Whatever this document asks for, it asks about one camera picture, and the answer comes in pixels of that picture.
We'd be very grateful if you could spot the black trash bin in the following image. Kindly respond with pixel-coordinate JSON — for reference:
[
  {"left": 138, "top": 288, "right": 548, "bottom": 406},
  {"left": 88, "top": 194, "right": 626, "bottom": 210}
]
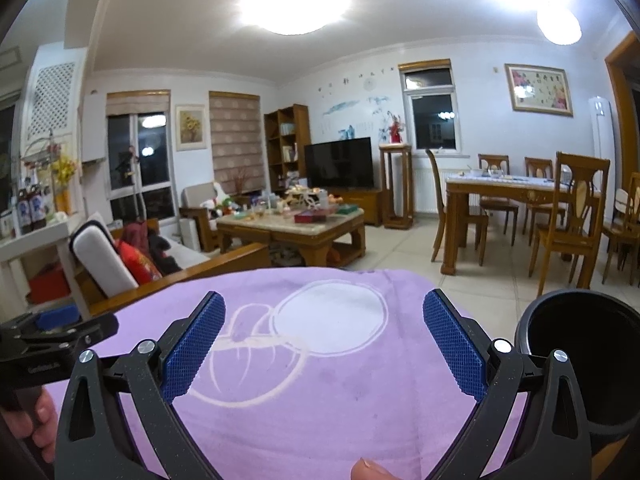
[{"left": 515, "top": 289, "right": 640, "bottom": 453}]

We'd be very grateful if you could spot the person left hand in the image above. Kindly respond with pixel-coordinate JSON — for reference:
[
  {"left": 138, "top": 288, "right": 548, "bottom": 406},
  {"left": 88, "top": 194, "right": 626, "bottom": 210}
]
[{"left": 1, "top": 389, "right": 58, "bottom": 464}]

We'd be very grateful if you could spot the person right hand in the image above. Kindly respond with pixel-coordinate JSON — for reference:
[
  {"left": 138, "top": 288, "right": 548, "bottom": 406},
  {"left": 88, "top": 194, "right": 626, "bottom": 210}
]
[{"left": 350, "top": 458, "right": 398, "bottom": 480}]

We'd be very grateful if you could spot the red cushion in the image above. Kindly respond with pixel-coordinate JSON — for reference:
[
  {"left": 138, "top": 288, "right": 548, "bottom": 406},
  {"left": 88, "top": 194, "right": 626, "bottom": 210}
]
[{"left": 117, "top": 240, "right": 163, "bottom": 285}]

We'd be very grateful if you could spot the purple tablecloth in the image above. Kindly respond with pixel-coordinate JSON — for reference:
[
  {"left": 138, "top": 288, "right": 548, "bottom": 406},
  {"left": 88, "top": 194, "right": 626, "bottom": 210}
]
[{"left": 46, "top": 266, "right": 532, "bottom": 480}]

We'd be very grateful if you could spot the wooden coffee table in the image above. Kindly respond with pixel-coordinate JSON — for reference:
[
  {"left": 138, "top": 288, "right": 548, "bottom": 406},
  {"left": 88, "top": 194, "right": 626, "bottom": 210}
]
[{"left": 216, "top": 209, "right": 366, "bottom": 268}]

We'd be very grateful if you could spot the wooden dining chair near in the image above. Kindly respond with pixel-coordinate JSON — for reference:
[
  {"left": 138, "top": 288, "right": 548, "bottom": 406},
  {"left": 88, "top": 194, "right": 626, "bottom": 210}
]
[{"left": 528, "top": 152, "right": 611, "bottom": 296}]

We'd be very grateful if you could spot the wooden dining chair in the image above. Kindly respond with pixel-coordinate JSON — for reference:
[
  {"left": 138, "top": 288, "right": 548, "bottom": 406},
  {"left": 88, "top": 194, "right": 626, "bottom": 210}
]
[
  {"left": 528, "top": 152, "right": 611, "bottom": 296},
  {"left": 425, "top": 150, "right": 489, "bottom": 266}
]

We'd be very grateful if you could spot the wooden dining chair left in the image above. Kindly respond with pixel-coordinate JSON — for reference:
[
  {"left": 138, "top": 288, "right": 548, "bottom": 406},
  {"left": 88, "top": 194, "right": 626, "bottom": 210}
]
[{"left": 425, "top": 150, "right": 489, "bottom": 266}]

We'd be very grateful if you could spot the framed sunflower painting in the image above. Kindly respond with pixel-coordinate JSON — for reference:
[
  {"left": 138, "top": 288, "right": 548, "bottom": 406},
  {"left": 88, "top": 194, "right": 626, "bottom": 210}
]
[{"left": 175, "top": 105, "right": 206, "bottom": 151}]

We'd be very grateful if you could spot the wooden dining table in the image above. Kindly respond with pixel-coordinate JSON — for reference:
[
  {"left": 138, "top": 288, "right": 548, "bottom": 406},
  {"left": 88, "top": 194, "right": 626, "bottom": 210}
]
[{"left": 440, "top": 171, "right": 601, "bottom": 276}]

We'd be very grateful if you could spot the wooden bookshelf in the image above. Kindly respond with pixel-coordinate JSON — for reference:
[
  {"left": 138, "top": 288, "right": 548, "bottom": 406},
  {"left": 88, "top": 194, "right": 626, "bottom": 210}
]
[{"left": 264, "top": 104, "right": 310, "bottom": 194}]

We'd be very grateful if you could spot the black television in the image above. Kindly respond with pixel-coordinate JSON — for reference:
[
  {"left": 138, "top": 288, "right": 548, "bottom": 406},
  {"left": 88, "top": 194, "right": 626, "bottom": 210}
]
[{"left": 305, "top": 138, "right": 374, "bottom": 188}]

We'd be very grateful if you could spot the white air conditioner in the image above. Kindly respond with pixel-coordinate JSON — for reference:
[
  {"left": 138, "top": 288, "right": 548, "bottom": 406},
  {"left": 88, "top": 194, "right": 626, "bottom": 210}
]
[{"left": 589, "top": 96, "right": 615, "bottom": 198}]

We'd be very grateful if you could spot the tall wooden plant stand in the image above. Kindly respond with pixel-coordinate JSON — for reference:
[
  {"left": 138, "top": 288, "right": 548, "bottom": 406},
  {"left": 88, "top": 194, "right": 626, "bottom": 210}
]
[{"left": 378, "top": 143, "right": 414, "bottom": 230}]

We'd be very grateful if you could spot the framed flower painting right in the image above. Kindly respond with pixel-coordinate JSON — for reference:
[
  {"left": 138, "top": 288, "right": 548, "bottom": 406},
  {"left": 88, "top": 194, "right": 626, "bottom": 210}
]
[{"left": 504, "top": 64, "right": 574, "bottom": 117}]

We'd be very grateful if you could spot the round ceiling lamp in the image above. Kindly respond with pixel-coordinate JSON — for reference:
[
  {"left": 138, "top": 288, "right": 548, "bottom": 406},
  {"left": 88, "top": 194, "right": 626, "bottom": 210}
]
[{"left": 536, "top": 0, "right": 582, "bottom": 46}]

